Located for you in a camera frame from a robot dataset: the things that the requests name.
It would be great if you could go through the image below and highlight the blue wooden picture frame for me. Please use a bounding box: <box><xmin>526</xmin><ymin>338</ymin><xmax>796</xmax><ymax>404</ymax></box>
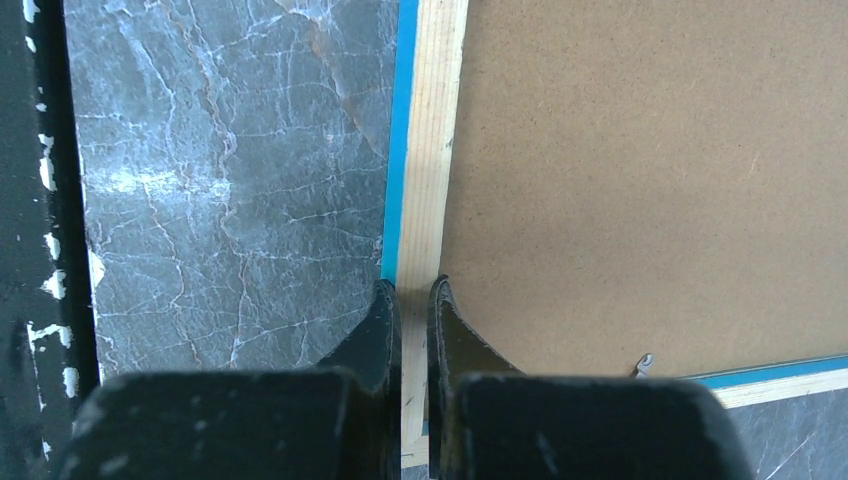
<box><xmin>383</xmin><ymin>1</ymin><xmax>847</xmax><ymax>479</ymax></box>

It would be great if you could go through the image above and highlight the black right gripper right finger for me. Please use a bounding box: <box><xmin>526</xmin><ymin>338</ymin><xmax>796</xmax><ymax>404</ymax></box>
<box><xmin>427</xmin><ymin>275</ymin><xmax>521</xmax><ymax>479</ymax></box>

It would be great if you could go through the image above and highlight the silver frame retaining clip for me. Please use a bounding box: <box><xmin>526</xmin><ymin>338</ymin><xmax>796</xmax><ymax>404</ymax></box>
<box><xmin>632</xmin><ymin>353</ymin><xmax>654</xmax><ymax>378</ymax></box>

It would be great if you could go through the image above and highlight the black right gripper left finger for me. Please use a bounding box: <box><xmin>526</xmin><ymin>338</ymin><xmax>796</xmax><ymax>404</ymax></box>
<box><xmin>318</xmin><ymin>279</ymin><xmax>402</xmax><ymax>479</ymax></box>

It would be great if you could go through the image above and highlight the brown frame backing board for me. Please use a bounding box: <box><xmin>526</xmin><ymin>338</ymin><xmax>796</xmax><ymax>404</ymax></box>
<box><xmin>442</xmin><ymin>1</ymin><xmax>847</xmax><ymax>375</ymax></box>

